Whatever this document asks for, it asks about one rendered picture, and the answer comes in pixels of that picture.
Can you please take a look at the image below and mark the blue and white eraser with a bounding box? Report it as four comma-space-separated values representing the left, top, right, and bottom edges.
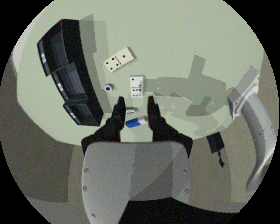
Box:
125, 116, 147, 128

